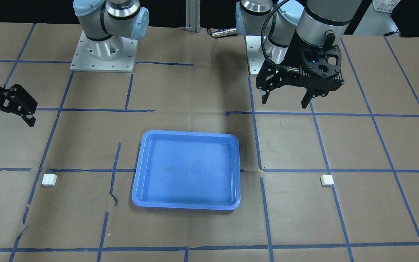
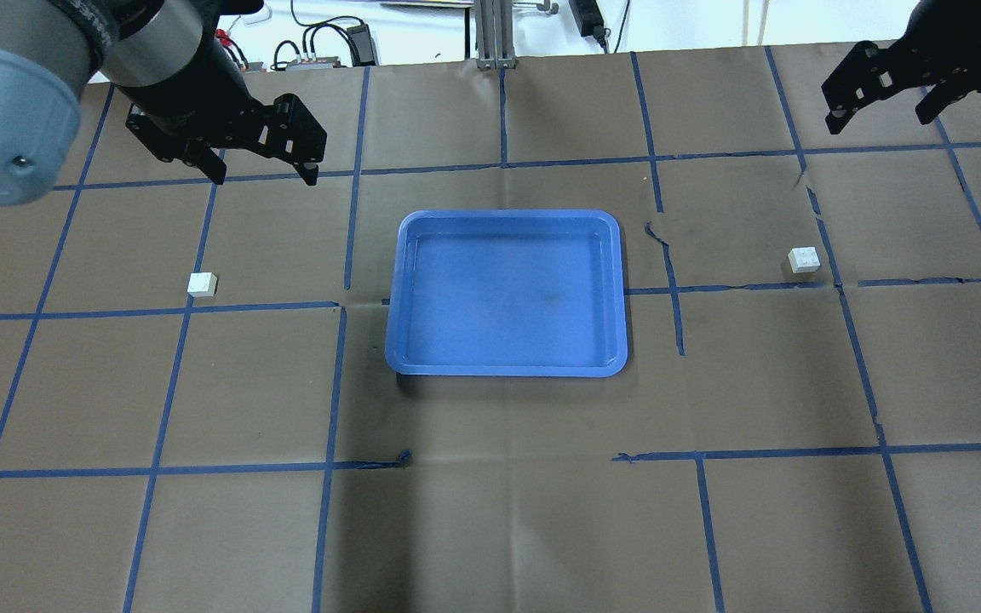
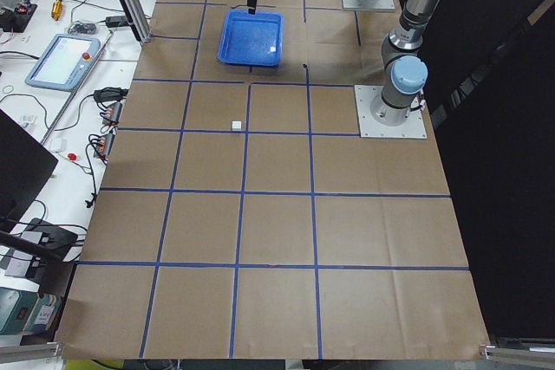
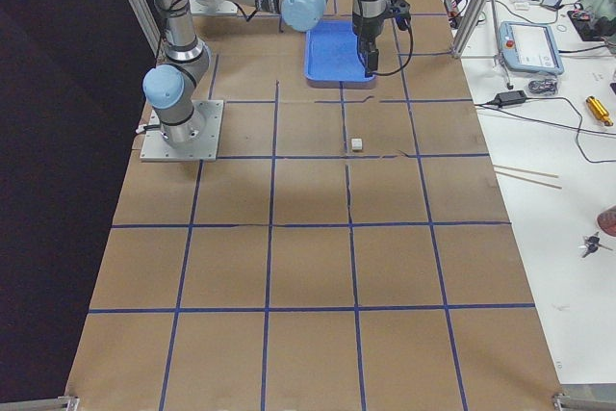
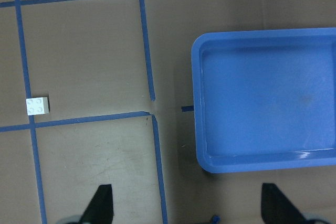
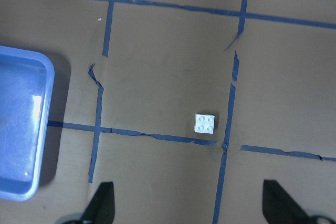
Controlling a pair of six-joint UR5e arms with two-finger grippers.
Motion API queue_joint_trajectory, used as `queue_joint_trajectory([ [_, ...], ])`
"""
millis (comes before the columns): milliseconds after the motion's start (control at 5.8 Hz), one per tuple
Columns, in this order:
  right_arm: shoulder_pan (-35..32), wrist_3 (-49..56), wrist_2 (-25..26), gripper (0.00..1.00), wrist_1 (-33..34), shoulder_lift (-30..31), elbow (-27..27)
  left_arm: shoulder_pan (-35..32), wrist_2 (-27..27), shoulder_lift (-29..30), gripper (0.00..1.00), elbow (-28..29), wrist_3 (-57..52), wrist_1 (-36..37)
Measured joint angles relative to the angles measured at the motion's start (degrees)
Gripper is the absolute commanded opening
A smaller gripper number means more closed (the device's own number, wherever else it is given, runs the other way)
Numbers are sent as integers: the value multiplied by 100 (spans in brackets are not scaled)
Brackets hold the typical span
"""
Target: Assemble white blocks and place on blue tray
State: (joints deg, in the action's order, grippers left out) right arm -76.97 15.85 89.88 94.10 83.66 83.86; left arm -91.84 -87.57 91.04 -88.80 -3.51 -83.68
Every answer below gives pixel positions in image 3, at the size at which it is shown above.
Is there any black power adapter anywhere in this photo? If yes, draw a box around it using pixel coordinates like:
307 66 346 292
105 16 128 28

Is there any blue teach pendant tablet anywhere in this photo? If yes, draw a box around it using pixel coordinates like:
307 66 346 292
25 34 102 92

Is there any yellow metal cylinder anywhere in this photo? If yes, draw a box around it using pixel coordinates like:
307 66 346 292
50 0 63 22

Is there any black monitor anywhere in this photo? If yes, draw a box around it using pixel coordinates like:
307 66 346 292
0 111 58 232

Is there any white block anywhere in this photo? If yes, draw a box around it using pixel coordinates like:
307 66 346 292
232 120 242 132

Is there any blue plastic tray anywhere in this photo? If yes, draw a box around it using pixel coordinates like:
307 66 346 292
217 10 284 67

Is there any brown paper table cover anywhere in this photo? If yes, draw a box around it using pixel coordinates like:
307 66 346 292
56 0 487 360

